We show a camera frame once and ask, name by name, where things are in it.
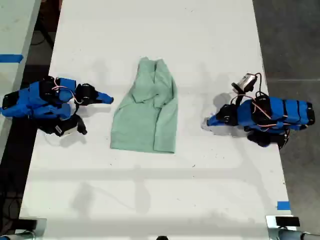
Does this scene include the silver gripper camera box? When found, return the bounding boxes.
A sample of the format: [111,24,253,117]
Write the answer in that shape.
[231,73,259,95]

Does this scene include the red white arm wire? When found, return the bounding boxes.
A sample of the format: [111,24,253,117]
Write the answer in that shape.
[250,99,286,133]
[50,77,84,105]

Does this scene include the small black box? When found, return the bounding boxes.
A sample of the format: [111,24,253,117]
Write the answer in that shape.
[275,216,301,227]
[17,218,39,230]

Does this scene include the long blue tape strip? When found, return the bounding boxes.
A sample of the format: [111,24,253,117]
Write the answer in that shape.
[0,54,25,64]

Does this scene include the pale green T-shirt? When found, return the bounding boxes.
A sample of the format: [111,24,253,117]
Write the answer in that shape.
[109,56,179,155]

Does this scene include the short blue tape piece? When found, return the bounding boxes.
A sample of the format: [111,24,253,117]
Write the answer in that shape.
[276,200,292,211]

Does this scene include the white side table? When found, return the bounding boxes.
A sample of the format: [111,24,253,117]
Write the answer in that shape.
[0,0,42,162]

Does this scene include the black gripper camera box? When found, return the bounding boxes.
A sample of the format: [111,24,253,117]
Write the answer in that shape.
[51,114,89,138]

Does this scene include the black camera cable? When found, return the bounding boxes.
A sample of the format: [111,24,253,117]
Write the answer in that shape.
[36,124,61,138]
[253,72,263,99]

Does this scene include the metal table clamp plate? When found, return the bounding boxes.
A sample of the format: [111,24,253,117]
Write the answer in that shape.
[14,217,48,240]
[265,214,299,240]

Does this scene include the black floor cable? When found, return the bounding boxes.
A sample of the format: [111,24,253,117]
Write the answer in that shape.
[0,191,24,227]

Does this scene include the grey pipe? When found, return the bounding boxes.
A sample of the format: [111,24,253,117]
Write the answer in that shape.
[268,228,320,240]
[0,230,36,240]

